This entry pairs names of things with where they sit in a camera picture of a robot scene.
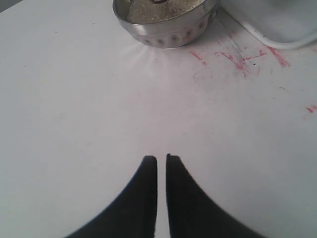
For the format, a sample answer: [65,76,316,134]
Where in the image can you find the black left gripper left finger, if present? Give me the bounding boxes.
[68,156,158,238]

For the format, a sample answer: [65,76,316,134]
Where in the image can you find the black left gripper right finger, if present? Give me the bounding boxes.
[166,154,263,238]

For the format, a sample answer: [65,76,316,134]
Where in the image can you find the steel bowl of rice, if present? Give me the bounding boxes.
[112,0,220,49]

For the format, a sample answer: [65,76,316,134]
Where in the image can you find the white plastic tray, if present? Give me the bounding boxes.
[221,0,317,50]

